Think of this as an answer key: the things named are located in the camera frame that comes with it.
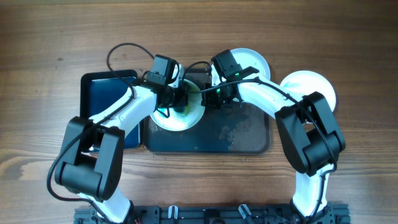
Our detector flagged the white plate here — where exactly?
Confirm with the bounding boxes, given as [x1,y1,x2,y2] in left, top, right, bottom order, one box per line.
[211,47,271,103]
[280,70,336,111]
[150,79,205,131]

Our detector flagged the large dark serving tray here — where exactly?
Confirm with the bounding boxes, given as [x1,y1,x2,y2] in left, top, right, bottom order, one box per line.
[142,68,271,156]

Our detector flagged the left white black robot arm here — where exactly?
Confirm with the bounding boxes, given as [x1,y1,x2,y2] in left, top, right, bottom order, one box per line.
[47,55,188,223]

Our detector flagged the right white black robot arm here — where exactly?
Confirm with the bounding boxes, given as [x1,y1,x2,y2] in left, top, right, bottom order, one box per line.
[201,48,346,222]

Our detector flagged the small black water tray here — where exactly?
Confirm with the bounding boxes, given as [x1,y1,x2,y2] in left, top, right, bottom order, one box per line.
[80,70,141,149]

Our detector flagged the green yellow sponge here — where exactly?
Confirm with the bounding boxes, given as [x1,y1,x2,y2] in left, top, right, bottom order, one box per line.
[172,105,190,116]

